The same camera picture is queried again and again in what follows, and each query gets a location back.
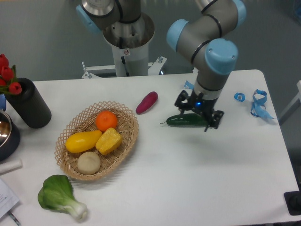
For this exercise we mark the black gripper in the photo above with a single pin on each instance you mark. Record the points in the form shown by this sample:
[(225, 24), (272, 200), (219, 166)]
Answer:
[(197, 104)]

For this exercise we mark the woven wicker basket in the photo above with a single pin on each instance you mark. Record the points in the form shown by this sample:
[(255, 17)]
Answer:
[(127, 127)]

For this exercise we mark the yellow bell pepper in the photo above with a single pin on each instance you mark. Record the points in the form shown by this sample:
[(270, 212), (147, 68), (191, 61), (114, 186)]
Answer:
[(109, 141)]

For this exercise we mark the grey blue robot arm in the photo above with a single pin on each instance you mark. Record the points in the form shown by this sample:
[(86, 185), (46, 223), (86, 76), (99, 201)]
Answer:
[(203, 45)]

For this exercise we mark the green cucumber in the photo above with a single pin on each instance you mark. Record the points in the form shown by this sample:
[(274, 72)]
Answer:
[(186, 120)]

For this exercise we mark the purple sweet potato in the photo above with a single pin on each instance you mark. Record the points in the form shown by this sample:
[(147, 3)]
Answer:
[(148, 101)]

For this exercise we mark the small blue tag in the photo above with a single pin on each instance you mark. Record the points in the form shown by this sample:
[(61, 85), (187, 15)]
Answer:
[(239, 97)]

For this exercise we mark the orange fruit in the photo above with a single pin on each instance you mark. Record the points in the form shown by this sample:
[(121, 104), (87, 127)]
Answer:
[(105, 120)]

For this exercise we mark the beige round bun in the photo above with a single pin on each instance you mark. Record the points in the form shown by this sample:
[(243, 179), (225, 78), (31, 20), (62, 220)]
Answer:
[(88, 163)]

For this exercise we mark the yellow mango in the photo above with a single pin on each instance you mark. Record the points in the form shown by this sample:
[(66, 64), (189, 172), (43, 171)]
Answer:
[(82, 141)]

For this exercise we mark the black device at table edge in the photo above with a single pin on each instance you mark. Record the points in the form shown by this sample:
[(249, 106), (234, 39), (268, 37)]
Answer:
[(293, 202)]

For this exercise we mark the green bok choy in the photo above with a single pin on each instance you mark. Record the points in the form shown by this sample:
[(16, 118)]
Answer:
[(57, 194)]

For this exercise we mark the black cylindrical vase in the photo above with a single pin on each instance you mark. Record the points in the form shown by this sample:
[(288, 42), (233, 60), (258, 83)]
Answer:
[(30, 105)]

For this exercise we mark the dark pot with steel interior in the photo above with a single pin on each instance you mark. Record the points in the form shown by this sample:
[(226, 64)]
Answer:
[(9, 136)]

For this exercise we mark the red tulip flowers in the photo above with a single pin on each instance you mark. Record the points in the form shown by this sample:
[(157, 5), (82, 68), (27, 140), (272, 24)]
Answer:
[(9, 84)]

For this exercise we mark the white paper roll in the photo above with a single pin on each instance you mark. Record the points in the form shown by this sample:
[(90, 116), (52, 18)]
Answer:
[(10, 166)]

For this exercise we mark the white paper sheet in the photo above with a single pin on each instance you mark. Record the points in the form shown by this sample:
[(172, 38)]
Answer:
[(8, 198)]

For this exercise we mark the pen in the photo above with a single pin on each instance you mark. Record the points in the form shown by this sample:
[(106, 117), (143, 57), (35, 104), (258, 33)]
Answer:
[(10, 214)]

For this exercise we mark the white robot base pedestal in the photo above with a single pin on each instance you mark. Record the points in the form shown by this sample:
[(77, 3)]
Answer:
[(125, 28)]

